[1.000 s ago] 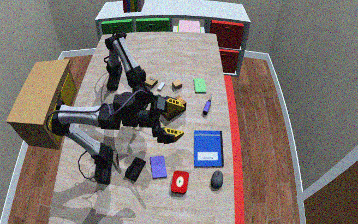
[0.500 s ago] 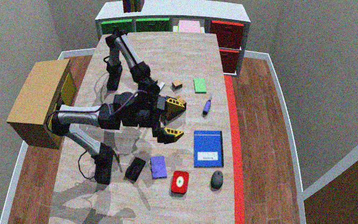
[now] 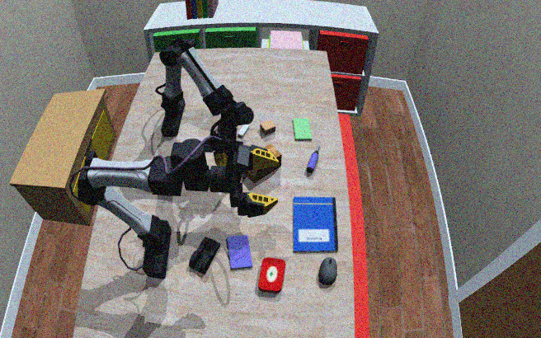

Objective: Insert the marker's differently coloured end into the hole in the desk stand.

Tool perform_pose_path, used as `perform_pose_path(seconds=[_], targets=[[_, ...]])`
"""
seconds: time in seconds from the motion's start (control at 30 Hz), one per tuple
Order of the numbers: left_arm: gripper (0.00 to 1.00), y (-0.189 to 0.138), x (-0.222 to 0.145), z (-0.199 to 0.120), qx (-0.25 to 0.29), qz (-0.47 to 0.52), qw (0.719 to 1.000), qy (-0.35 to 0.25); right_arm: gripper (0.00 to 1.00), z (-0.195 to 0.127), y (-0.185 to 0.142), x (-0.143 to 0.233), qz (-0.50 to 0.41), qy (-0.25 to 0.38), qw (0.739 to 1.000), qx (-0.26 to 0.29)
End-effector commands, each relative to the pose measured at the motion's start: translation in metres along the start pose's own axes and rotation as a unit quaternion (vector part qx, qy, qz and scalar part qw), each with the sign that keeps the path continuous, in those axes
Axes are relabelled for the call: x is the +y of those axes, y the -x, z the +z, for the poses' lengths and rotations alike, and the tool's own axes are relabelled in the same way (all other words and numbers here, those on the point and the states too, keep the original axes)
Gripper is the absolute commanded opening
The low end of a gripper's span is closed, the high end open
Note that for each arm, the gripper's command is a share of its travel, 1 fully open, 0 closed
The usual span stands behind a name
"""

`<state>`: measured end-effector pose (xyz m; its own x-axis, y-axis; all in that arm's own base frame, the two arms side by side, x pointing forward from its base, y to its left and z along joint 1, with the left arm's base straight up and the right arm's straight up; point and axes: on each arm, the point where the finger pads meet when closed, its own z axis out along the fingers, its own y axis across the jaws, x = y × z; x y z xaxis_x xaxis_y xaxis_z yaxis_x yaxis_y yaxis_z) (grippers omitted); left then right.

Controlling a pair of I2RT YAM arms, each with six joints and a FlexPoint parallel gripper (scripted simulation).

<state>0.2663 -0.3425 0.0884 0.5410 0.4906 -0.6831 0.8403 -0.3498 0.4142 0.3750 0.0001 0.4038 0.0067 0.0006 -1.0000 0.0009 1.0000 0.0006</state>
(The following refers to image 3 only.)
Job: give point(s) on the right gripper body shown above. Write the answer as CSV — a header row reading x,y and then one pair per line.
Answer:
x,y
217,183

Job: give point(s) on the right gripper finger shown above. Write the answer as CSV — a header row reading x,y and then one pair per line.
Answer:
x,y
265,161
269,202

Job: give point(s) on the blue notebook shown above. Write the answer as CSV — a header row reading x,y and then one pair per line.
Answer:
x,y
315,224

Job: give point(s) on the blue-handled screwdriver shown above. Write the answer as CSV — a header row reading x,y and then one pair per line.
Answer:
x,y
313,160

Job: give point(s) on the green flat rectangular block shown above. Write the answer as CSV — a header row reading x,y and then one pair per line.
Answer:
x,y
302,129

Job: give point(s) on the small tan cardboard box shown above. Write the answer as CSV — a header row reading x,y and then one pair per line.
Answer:
x,y
267,127

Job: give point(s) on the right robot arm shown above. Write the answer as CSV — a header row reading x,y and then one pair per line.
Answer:
x,y
106,174

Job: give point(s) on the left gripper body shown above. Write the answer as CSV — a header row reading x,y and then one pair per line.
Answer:
x,y
226,132

